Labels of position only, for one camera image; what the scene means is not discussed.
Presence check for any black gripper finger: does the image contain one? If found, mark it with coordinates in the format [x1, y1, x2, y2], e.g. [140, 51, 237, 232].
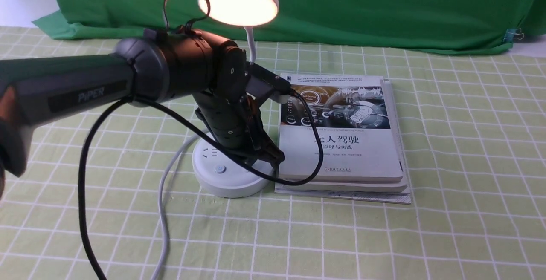
[252, 120, 285, 167]

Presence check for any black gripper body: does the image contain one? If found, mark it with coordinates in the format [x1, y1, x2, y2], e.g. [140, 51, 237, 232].
[195, 92, 261, 161]

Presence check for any white desk lamp with socket base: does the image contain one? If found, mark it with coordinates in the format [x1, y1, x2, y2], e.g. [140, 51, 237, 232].
[192, 0, 279, 198]

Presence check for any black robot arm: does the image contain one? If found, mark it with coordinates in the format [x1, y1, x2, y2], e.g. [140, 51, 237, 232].
[0, 29, 290, 190]

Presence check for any top book with car cover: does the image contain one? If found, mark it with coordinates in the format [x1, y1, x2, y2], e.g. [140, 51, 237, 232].
[277, 73, 404, 183]

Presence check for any green checkered tablecloth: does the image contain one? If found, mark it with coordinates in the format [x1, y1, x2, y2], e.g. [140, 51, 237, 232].
[0, 42, 546, 280]

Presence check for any bottom thin paper booklet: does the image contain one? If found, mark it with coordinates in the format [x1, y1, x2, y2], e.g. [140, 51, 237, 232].
[275, 77, 412, 204]

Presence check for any green backdrop cloth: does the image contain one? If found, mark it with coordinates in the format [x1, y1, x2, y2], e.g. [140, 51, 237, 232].
[34, 0, 545, 55]

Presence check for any blue binder clip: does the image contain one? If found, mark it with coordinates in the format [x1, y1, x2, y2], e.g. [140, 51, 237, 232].
[502, 28, 525, 43]

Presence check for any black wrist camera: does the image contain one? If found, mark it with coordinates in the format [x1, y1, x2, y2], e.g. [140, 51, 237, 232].
[245, 62, 293, 105]

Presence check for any white lamp power cable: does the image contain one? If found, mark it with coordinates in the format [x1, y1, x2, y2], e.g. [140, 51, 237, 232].
[149, 130, 209, 280]

